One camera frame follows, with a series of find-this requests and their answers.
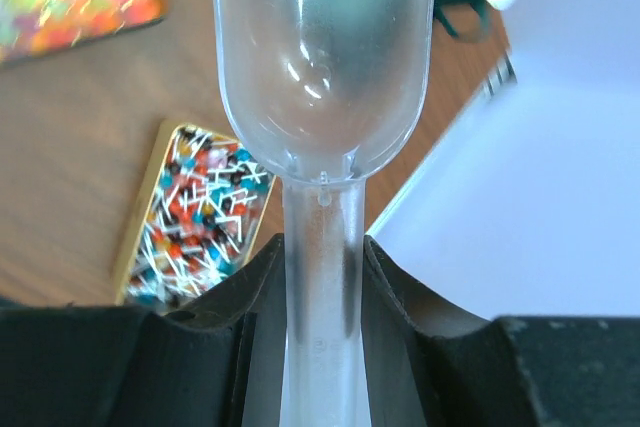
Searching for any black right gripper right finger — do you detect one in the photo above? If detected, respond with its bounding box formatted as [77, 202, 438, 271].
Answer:
[362, 239, 639, 426]

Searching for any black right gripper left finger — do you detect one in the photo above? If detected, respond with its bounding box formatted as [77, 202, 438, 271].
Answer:
[1, 235, 285, 426]

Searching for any gold tin of lollipops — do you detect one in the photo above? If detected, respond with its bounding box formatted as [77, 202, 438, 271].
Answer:
[113, 120, 275, 314]

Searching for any clear plastic scoop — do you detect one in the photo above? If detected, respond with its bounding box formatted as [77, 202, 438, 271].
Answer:
[214, 0, 434, 426]

